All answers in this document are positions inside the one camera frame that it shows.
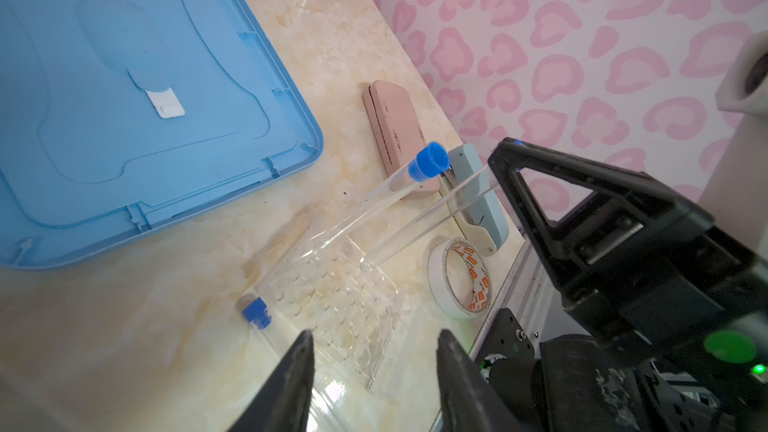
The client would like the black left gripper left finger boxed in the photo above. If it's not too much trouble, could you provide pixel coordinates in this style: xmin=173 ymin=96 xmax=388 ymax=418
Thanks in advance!
xmin=229 ymin=330 xmax=315 ymax=431

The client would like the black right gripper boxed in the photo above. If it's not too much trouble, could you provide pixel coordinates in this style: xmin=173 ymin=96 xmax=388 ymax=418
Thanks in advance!
xmin=488 ymin=138 xmax=767 ymax=396

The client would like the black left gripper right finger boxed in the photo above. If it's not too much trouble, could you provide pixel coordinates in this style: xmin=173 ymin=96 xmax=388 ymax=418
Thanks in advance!
xmin=436 ymin=329 xmax=522 ymax=432

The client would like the clear acrylic test tube rack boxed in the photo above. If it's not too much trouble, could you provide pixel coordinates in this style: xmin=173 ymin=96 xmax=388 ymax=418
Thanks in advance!
xmin=253 ymin=238 xmax=415 ymax=395

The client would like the blue capped glass test tube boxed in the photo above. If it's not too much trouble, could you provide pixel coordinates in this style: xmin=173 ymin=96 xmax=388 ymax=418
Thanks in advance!
xmin=288 ymin=142 xmax=450 ymax=264

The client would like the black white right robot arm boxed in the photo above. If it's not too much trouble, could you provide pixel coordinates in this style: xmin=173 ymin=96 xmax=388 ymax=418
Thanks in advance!
xmin=489 ymin=138 xmax=767 ymax=431

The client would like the pink case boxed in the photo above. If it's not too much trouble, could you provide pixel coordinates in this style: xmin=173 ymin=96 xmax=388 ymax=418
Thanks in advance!
xmin=362 ymin=80 xmax=428 ymax=176

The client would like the blue plastic bin lid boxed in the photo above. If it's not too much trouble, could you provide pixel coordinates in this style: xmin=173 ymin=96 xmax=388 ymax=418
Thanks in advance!
xmin=1 ymin=0 xmax=324 ymax=270

